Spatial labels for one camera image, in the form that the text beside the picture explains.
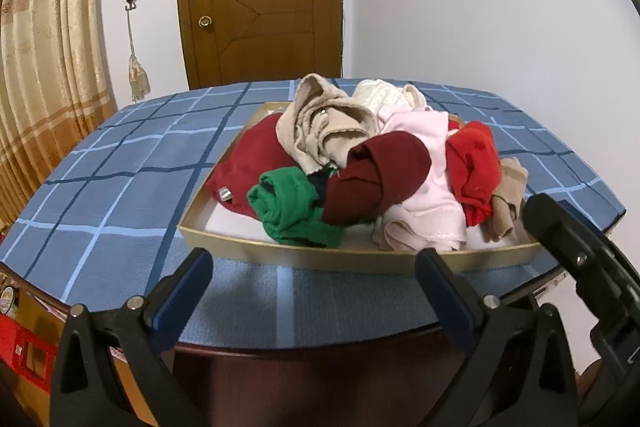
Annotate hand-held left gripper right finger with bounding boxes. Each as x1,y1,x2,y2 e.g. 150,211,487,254
415,248,581,427

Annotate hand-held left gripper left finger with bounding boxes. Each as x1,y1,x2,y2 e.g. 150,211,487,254
50,247,216,427

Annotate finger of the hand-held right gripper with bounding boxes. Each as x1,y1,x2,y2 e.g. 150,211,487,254
522,193,640,308

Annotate tan underwear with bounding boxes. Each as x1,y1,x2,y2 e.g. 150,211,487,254
482,157,529,243

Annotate bright red underwear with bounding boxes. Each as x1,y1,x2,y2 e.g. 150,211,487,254
446,121,502,228

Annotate white tray with gold rim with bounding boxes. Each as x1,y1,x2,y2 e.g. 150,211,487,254
177,101,543,275

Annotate pale pink underwear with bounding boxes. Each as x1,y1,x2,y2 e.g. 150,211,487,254
370,109,468,253

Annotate dark red underwear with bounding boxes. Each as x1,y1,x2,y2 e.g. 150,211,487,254
320,131,432,225

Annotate green underwear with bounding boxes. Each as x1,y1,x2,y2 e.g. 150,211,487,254
246,167,346,250

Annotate red underwear with grey tag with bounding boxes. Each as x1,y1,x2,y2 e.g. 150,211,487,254
206,113,301,220

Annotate dark navy underwear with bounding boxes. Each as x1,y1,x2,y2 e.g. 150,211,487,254
307,169,335,205

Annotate white knit underwear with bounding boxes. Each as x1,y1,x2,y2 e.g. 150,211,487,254
352,78,433,120

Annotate tan trousers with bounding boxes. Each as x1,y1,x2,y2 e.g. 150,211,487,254
276,73,383,172

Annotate blue plaid bed sheet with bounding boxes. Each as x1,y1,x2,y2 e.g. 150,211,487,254
0,77,628,350

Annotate red plastic stool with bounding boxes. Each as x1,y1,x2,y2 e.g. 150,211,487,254
0,314,63,395

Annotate round tin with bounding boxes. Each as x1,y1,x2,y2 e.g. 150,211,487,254
0,284,21,323

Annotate curtain tieback tassel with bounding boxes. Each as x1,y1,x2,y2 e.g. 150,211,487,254
126,9,152,102

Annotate gold patterned curtain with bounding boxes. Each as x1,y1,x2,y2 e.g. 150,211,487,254
0,0,118,223

